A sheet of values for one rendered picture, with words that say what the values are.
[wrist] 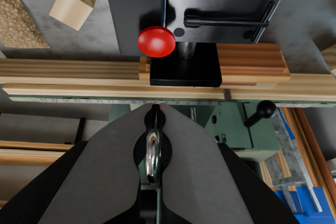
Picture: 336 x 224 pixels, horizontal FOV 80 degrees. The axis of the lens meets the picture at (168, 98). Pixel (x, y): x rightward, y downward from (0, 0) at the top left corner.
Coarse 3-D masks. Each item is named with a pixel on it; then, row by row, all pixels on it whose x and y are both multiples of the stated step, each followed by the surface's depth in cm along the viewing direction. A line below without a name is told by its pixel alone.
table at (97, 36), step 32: (32, 0) 26; (96, 0) 26; (288, 0) 26; (320, 0) 26; (64, 32) 30; (96, 32) 30; (288, 32) 30; (320, 32) 30; (288, 64) 36; (320, 64) 36
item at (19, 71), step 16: (0, 64) 34; (16, 64) 34; (32, 64) 34; (48, 64) 35; (64, 64) 35; (80, 64) 35; (96, 64) 35; (112, 64) 35; (128, 64) 35; (0, 80) 34; (16, 80) 34; (32, 80) 34; (48, 80) 34; (64, 80) 34; (80, 80) 34; (96, 80) 34; (112, 80) 34; (128, 80) 34; (144, 80) 34
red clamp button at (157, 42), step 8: (144, 32) 15; (152, 32) 15; (160, 32) 15; (168, 32) 15; (144, 40) 15; (152, 40) 15; (160, 40) 15; (168, 40) 15; (144, 48) 16; (152, 48) 16; (160, 48) 16; (168, 48) 16; (152, 56) 17; (160, 56) 17
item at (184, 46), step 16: (176, 48) 26; (192, 48) 25; (208, 48) 27; (160, 64) 26; (176, 64) 26; (192, 64) 26; (208, 64) 26; (160, 80) 25; (176, 80) 25; (192, 80) 25; (208, 80) 25
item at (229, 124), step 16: (224, 112) 27; (240, 112) 27; (208, 128) 32; (224, 128) 26; (240, 128) 26; (256, 128) 26; (272, 128) 26; (240, 144) 24; (256, 144) 25; (272, 144) 25; (256, 160) 28
